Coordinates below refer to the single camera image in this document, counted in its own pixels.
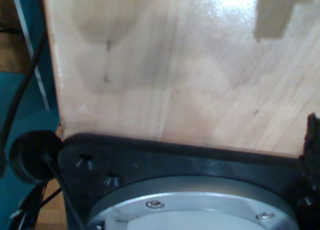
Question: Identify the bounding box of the thin black cable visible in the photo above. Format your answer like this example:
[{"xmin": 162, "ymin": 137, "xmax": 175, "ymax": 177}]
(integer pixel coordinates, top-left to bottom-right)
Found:
[{"xmin": 0, "ymin": 31, "xmax": 49, "ymax": 177}]

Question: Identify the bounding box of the black round knob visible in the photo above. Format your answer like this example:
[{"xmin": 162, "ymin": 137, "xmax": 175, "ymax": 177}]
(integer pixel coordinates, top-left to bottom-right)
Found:
[{"xmin": 9, "ymin": 131, "xmax": 65, "ymax": 185}]

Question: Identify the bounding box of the teal panel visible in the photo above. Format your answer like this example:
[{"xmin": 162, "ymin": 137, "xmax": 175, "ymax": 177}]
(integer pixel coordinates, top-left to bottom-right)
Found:
[{"xmin": 0, "ymin": 0, "xmax": 62, "ymax": 230}]

